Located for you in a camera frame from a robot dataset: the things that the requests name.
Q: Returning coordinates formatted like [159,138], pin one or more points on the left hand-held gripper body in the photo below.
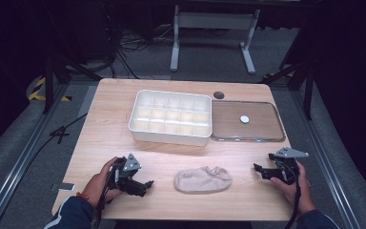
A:
[124,173]

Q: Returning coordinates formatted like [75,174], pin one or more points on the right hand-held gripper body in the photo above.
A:
[286,168]

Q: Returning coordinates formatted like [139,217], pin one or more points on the beige sock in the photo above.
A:
[202,180]

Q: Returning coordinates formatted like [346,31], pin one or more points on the person's right hand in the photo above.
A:
[294,194]

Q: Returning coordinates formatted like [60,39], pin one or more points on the person's left hand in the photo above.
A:
[97,187]

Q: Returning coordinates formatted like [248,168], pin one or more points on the clear box lid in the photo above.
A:
[248,125]

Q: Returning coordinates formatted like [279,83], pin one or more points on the white divided storage box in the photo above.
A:
[171,117]

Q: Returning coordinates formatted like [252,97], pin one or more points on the black tripod stand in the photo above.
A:
[52,79]
[305,79]

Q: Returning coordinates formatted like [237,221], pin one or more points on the yellow black hazard tape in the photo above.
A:
[35,90]

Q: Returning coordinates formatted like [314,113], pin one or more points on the aluminium floor rail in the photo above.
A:
[325,159]
[19,165]

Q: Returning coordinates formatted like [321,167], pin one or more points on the white metal table frame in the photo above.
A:
[214,20]

